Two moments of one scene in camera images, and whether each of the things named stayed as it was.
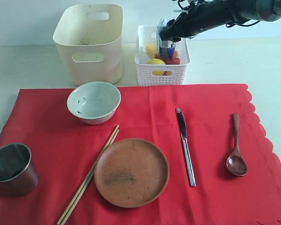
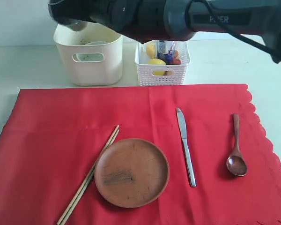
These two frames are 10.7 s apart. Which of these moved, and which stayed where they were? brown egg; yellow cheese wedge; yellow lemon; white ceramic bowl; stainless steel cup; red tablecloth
Moved: stainless steel cup; white ceramic bowl
Stayed: brown egg; yellow cheese wedge; red tablecloth; yellow lemon
